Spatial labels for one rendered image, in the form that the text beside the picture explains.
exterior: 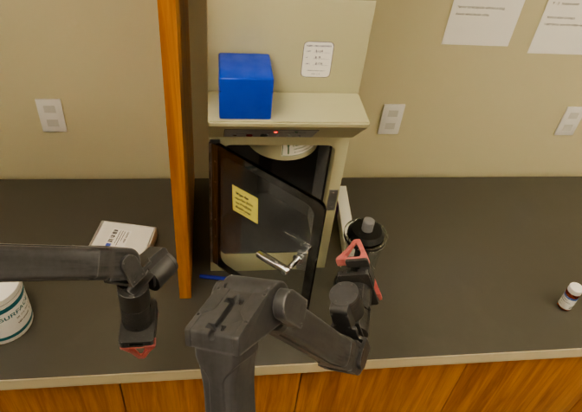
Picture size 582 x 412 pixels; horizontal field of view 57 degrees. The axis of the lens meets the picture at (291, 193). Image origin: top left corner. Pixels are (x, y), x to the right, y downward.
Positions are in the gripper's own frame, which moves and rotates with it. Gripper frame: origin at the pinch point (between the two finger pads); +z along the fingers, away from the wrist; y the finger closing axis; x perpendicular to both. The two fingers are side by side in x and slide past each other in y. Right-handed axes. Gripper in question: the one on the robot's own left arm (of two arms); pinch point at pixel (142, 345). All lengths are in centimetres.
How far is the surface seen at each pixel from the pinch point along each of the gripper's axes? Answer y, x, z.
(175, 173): 23.9, -7.0, -26.5
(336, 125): 21, -39, -41
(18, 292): 17.6, 29.0, 2.8
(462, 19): 76, -86, -41
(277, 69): 33, -28, -46
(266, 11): 33, -25, -59
